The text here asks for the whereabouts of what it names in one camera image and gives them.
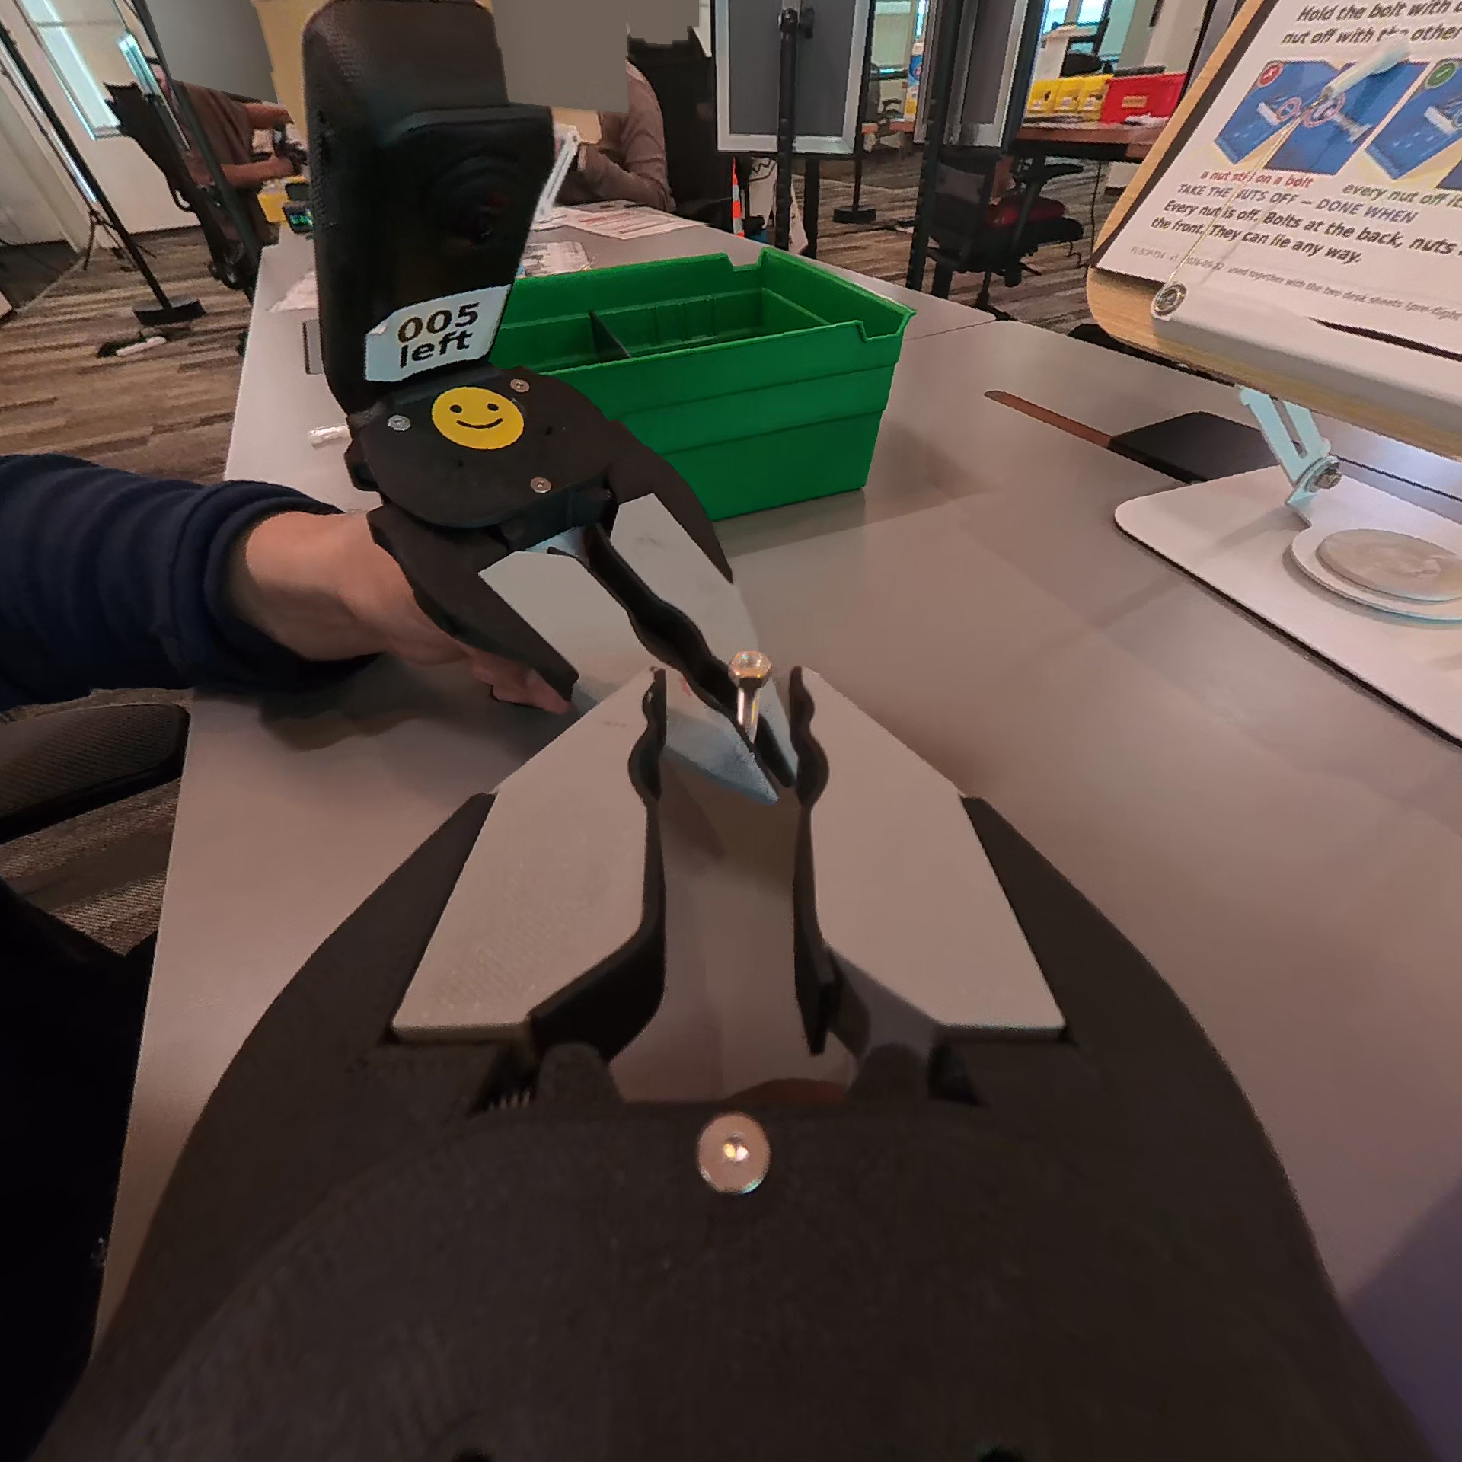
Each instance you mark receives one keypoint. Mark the round metal clip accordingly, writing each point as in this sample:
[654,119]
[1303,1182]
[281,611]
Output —
[1166,301]

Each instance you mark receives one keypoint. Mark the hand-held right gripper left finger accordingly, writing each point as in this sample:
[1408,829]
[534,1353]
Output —
[536,914]

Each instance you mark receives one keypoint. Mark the black light stand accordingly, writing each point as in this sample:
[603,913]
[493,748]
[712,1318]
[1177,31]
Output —
[170,313]

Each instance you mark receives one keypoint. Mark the white paper sheet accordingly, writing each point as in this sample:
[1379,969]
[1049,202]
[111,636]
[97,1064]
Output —
[293,298]

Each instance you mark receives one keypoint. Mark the person's left hand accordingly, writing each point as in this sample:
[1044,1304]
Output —
[330,595]

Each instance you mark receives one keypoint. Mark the clear acrylic stand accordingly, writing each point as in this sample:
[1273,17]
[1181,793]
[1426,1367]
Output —
[558,171]

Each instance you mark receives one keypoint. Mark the silver hex bolt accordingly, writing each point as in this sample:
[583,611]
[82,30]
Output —
[747,665]

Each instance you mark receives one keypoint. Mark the red plastic bin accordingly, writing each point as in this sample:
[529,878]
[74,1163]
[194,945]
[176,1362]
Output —
[1142,98]

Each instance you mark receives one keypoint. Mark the grey panel on stand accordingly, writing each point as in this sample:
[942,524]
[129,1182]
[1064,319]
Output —
[982,69]
[787,69]

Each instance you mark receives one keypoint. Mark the black flat device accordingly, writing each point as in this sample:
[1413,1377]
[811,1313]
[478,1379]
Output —
[1198,445]

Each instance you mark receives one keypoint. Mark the person's left forearm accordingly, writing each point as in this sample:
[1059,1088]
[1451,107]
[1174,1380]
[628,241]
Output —
[114,572]

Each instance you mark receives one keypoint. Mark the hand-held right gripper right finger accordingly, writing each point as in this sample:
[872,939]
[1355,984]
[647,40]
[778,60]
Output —
[924,914]

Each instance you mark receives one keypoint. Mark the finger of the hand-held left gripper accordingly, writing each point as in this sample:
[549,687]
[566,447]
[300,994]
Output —
[685,572]
[548,605]

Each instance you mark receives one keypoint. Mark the yellow plastic bin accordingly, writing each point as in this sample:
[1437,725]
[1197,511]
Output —
[1067,95]

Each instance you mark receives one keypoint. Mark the printed instruction sheet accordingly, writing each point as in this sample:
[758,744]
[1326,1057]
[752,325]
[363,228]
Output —
[1256,171]

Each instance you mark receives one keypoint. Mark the black bin divider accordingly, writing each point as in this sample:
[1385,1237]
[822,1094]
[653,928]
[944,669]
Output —
[609,336]

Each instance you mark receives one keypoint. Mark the white tilting document stand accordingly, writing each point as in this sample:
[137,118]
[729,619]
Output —
[1233,537]

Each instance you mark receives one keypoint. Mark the green plastic bin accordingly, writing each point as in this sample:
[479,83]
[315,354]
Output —
[741,435]

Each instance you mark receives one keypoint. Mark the black chair armrest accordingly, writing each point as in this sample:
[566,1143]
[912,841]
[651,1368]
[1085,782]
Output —
[79,761]

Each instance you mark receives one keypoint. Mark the photo printed paper sheet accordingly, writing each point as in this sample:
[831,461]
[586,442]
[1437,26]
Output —
[558,258]

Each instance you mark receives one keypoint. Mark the text printed paper sheet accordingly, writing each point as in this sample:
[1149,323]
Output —
[639,220]

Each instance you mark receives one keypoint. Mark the orange traffic cone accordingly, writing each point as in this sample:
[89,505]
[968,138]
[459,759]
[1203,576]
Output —
[737,206]

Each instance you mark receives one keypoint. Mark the black white marker pen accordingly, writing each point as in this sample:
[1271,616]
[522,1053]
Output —
[143,345]

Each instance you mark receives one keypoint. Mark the black office chair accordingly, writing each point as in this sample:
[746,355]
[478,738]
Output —
[1015,217]

